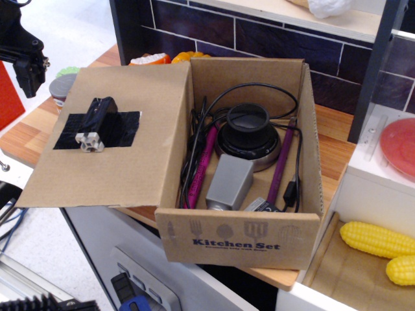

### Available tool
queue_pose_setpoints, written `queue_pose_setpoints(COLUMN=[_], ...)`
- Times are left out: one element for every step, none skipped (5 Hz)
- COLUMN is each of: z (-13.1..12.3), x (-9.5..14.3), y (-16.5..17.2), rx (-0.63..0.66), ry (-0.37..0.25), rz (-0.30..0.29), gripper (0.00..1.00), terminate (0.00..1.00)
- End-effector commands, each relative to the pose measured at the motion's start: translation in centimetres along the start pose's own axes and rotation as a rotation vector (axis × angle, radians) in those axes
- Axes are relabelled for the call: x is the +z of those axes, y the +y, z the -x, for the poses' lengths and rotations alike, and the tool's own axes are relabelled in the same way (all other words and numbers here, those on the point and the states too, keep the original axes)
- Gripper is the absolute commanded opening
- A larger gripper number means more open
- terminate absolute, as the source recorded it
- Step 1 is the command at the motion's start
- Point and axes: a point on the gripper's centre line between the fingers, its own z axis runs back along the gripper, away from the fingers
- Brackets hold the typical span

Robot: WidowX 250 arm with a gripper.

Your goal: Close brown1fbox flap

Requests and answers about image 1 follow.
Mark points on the salmon sushi toy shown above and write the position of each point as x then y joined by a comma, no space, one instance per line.
151,59

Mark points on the brown cardboard kitchen set box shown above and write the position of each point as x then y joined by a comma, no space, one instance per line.
145,176

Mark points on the black 3D mouse puck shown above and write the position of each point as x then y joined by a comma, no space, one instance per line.
248,134

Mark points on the white toy cauliflower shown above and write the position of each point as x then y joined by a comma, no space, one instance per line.
327,8

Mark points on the grey oven control panel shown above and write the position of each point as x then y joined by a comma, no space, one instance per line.
158,295

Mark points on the wooden drawer tray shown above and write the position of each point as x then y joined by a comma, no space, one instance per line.
352,277

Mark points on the green toy vegetable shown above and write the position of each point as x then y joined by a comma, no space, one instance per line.
67,71

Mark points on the small dark label box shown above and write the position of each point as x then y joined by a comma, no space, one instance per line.
262,205

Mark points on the grey metal rectangular block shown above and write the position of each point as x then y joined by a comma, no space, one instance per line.
230,184

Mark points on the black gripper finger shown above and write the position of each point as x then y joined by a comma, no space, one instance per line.
30,76

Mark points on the red box at left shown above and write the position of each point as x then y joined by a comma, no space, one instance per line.
11,105

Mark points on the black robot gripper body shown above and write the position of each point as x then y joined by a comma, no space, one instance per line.
16,42

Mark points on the yellow toy corn lower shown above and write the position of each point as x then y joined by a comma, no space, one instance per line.
400,270

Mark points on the yellow toy corn upper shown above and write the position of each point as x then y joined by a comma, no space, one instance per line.
376,240

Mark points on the orange beans toy can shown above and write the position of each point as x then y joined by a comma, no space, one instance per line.
60,87

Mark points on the yellow toy corn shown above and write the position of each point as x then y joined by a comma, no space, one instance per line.
376,240
400,270

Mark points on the dark grey shelf post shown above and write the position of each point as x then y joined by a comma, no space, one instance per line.
391,20

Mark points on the magenta pen left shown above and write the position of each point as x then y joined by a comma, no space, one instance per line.
196,186

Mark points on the purple pen right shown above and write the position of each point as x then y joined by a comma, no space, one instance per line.
281,162

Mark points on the black heatsink bottom left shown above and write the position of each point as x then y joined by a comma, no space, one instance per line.
48,303

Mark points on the orange toy pumpkin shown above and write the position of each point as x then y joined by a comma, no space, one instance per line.
186,56

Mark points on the red plastic plate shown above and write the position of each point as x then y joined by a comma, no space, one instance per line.
397,145

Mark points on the blue black knob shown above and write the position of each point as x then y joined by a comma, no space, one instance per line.
127,296

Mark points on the black taped handle block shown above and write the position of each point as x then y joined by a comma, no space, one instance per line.
102,126

